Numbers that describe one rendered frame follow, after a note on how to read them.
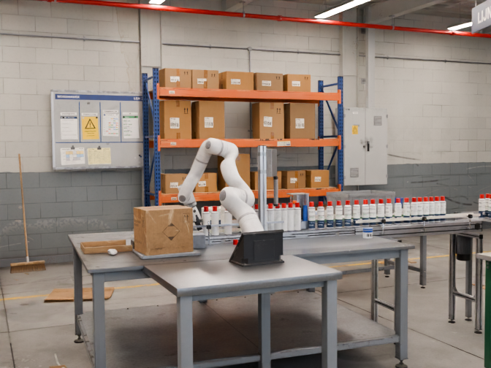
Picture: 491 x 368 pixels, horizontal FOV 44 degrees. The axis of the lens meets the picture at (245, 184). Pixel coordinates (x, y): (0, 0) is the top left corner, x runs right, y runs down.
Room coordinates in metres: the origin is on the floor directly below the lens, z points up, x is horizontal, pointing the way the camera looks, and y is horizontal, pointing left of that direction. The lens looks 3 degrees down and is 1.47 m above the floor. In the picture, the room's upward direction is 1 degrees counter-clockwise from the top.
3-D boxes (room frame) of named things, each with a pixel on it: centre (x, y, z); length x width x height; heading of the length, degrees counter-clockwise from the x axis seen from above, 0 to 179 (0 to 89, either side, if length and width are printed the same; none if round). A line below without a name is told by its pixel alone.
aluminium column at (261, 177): (4.18, -0.11, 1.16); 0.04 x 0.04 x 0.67; 20
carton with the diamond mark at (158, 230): (3.77, 0.51, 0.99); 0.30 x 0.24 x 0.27; 118
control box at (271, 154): (4.26, -0.15, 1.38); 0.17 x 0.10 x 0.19; 165
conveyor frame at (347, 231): (4.30, -0.02, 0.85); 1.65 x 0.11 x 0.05; 110
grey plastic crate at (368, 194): (6.34, -1.19, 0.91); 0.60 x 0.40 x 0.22; 117
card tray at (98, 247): (3.96, 0.91, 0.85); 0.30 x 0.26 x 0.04; 110
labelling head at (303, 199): (4.54, -0.39, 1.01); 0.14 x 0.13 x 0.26; 110
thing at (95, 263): (4.36, 0.13, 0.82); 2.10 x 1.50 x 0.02; 110
